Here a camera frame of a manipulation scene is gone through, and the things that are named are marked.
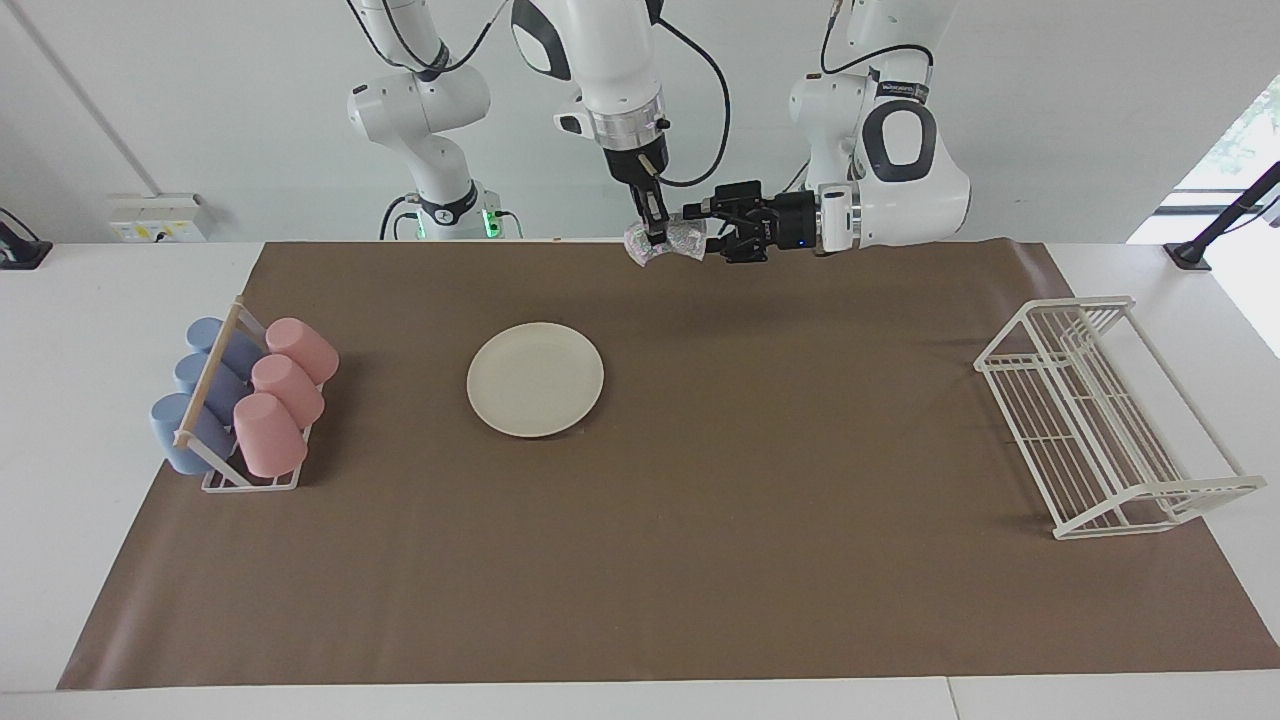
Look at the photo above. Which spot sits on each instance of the black table clamp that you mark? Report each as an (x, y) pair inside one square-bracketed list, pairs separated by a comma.
[(25, 255)]

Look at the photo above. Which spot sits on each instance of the black clamp stand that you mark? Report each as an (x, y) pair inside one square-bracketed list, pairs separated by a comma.
[(1190, 255)]

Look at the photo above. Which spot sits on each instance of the pink plastic cup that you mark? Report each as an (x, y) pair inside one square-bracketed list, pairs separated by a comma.
[(305, 345), (290, 385), (268, 435)]

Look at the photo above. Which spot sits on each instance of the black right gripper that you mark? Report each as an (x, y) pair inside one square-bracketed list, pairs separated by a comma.
[(635, 165)]

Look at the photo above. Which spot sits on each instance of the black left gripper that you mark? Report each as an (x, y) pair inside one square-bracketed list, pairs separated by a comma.
[(790, 220)]

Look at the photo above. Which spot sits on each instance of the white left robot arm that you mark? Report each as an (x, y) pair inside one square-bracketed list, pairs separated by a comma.
[(910, 210)]

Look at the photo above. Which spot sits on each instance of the brown table mat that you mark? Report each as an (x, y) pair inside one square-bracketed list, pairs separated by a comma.
[(700, 550)]

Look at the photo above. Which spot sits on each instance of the cream round plate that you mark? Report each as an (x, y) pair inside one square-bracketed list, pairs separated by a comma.
[(535, 380)]

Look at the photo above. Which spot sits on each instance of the silver mesh sponge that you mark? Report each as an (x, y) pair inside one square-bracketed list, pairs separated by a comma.
[(685, 238)]

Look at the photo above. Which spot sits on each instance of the wooden cup holder rack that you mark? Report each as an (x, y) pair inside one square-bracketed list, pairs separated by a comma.
[(206, 378)]

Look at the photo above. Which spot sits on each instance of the blue plastic cup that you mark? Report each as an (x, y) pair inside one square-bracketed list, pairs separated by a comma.
[(205, 335), (165, 420), (190, 372)]

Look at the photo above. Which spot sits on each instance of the white wall outlet box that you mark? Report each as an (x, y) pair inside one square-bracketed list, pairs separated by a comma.
[(160, 215)]

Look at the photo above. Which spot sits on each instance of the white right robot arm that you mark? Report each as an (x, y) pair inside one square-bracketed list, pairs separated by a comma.
[(610, 60)]

